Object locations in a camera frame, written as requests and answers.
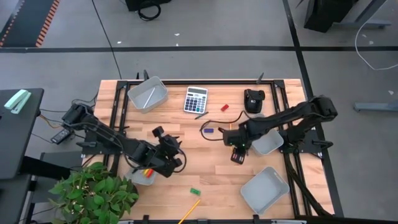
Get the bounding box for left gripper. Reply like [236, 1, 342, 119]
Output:
[151, 125, 184, 168]

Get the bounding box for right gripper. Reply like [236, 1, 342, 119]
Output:
[222, 126, 251, 165]

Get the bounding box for yellow pencil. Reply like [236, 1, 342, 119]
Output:
[177, 198, 202, 224]

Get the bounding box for grey plastic bin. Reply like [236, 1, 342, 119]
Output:
[250, 112, 285, 157]
[239, 166, 291, 216]
[125, 166, 160, 187]
[126, 75, 169, 114]

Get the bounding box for grey desk calculator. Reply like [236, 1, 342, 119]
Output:
[182, 85, 209, 114]

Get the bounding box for white pencil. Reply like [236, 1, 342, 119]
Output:
[142, 86, 157, 110]

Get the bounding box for black tape dispenser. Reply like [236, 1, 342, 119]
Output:
[243, 88, 266, 114]

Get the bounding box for green leafy plant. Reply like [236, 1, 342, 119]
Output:
[48, 161, 140, 224]

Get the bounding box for black power adapter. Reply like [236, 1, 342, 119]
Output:
[50, 128, 72, 146]

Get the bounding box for grey desk foot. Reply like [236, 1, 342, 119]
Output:
[353, 101, 398, 113]

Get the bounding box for black side desk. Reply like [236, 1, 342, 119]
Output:
[0, 88, 45, 180]

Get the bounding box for mint green stapler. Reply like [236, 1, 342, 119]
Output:
[3, 89, 32, 115]

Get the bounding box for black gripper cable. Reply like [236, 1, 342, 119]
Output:
[200, 110, 249, 141]

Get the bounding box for black coiled cable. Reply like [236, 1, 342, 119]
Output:
[137, 0, 162, 22]

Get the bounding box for white floor cable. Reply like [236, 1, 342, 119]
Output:
[354, 18, 398, 72]

